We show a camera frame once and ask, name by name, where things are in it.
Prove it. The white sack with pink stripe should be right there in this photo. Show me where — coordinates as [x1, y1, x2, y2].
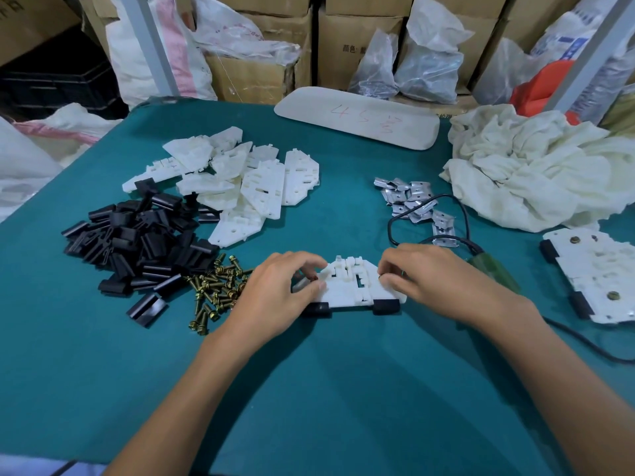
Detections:
[106, 0, 218, 110]

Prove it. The pile of silver metal clips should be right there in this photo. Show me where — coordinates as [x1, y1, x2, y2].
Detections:
[373, 177, 460, 249]

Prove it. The person's right hand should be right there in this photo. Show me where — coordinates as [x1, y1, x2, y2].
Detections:
[378, 244, 528, 334]

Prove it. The plain white sack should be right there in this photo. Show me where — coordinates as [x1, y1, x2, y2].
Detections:
[0, 117, 64, 224]

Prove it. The pile of white plastic plates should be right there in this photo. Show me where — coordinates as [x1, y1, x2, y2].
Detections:
[122, 126, 321, 249]

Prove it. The person's light blue clothing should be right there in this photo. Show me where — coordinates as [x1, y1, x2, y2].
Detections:
[0, 455, 108, 476]

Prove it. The flat cardboard box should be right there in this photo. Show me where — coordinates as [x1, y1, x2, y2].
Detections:
[391, 93, 480, 118]

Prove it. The small clear plastic bag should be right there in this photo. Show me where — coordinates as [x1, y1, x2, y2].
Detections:
[347, 29, 401, 100]

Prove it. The red plastic container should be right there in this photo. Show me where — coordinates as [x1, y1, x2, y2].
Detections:
[509, 59, 581, 126]

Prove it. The white sack with blue print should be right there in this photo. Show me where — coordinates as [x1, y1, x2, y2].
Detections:
[473, 0, 635, 125]

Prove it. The cardboard box with open flap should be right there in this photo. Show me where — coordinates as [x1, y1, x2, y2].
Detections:
[205, 9, 314, 105]

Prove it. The crumpled white cloth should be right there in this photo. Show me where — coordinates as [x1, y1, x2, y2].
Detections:
[440, 104, 635, 234]

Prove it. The white plastic plate with clips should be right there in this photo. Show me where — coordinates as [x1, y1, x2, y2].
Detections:
[293, 256, 408, 317]

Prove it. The grey metal post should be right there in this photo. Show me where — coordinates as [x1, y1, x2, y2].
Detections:
[543, 0, 635, 115]
[118, 0, 180, 98]

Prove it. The white oval board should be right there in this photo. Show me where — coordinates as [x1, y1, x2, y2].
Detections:
[274, 86, 441, 151]

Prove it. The green electric screwdriver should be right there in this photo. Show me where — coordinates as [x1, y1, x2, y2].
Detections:
[466, 252, 523, 294]

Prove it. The pile of brass screws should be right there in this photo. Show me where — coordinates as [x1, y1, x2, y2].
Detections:
[188, 253, 254, 337]

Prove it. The stack of assembled white plates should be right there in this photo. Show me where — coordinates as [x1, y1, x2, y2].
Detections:
[539, 227, 635, 326]

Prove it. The brown cardboard box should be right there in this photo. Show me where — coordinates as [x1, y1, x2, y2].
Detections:
[325, 0, 415, 18]
[445, 0, 511, 91]
[217, 0, 312, 18]
[0, 0, 83, 66]
[501, 0, 584, 51]

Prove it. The black plastic crate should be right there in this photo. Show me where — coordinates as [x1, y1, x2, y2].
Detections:
[0, 25, 131, 122]

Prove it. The person's left forearm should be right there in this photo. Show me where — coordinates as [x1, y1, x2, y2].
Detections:
[103, 326, 273, 476]

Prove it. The cardboard box with black print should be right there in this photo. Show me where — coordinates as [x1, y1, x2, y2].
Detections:
[317, 7, 405, 93]

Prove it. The person's right forearm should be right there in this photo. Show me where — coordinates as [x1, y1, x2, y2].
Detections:
[479, 295, 635, 476]

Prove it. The large clear plastic bag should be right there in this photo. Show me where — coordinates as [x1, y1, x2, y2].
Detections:
[394, 0, 475, 105]

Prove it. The white plastic bag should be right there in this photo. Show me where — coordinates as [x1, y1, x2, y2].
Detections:
[190, 0, 302, 66]

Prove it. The person's left hand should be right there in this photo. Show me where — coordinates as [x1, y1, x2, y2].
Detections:
[218, 251, 328, 356]

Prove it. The pile of black plastic clips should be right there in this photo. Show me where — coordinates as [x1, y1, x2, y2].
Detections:
[62, 178, 222, 328]

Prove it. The crumpled sack with pink stripe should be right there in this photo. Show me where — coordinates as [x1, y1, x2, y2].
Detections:
[14, 102, 123, 168]

